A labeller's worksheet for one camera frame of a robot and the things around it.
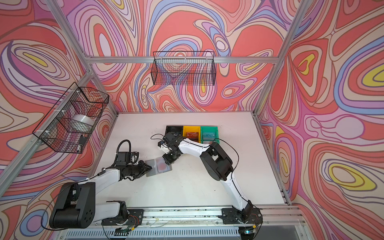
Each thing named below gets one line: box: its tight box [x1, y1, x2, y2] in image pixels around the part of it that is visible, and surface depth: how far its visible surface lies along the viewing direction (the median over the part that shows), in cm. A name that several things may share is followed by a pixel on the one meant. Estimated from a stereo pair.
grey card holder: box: [145, 156, 173, 177], surface depth 92 cm
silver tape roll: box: [72, 114, 95, 126], surface depth 75 cm
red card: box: [186, 132, 199, 142], surface depth 107 cm
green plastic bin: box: [200, 126, 220, 144], surface depth 103 cm
